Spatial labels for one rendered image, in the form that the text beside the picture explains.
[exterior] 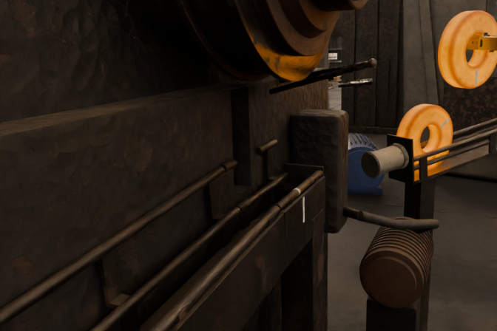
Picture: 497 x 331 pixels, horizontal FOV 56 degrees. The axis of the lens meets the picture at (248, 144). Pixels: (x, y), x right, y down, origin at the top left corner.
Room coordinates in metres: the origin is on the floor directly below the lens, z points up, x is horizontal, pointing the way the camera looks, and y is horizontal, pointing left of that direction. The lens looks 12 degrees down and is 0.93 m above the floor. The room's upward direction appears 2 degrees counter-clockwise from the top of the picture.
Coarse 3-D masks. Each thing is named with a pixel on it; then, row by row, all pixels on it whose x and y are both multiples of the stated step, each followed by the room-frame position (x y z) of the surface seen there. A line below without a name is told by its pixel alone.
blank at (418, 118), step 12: (420, 108) 1.05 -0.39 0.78; (432, 108) 1.06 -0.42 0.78; (408, 120) 1.04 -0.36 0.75; (420, 120) 1.04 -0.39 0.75; (432, 120) 1.06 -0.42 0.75; (444, 120) 1.08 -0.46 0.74; (408, 132) 1.02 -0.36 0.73; (420, 132) 1.04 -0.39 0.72; (432, 132) 1.09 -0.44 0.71; (444, 132) 1.08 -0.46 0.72; (432, 144) 1.08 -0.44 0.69; (444, 144) 1.08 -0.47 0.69; (432, 156) 1.06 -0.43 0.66; (432, 168) 1.06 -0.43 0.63
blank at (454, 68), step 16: (464, 16) 0.95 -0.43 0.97; (480, 16) 0.96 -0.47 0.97; (448, 32) 0.95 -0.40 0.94; (464, 32) 0.94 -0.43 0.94; (480, 32) 0.96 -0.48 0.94; (496, 32) 0.99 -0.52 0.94; (448, 48) 0.93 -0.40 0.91; (464, 48) 0.95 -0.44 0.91; (448, 64) 0.94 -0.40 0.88; (464, 64) 0.95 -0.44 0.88; (480, 64) 0.97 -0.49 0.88; (448, 80) 0.96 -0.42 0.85; (464, 80) 0.95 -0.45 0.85; (480, 80) 0.98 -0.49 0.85
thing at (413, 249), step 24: (384, 240) 0.89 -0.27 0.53; (408, 240) 0.89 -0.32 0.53; (432, 240) 0.97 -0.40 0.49; (360, 264) 0.88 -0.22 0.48; (384, 264) 0.84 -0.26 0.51; (408, 264) 0.83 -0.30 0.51; (384, 288) 0.84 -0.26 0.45; (408, 288) 0.82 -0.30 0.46; (384, 312) 0.86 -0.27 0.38; (408, 312) 0.84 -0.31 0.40
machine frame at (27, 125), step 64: (0, 0) 0.43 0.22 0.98; (64, 0) 0.50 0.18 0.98; (128, 0) 0.59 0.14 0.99; (0, 64) 0.43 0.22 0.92; (64, 64) 0.49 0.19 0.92; (128, 64) 0.58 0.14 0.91; (192, 64) 0.71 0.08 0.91; (0, 128) 0.39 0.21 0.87; (64, 128) 0.41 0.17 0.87; (128, 128) 0.49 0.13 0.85; (192, 128) 0.60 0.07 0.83; (256, 128) 0.77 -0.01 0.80; (0, 192) 0.35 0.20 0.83; (64, 192) 0.41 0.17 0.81; (128, 192) 0.48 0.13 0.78; (0, 256) 0.34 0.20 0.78; (64, 256) 0.40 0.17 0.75; (128, 256) 0.47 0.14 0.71; (192, 256) 0.58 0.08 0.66; (64, 320) 0.39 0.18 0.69; (256, 320) 0.75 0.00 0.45
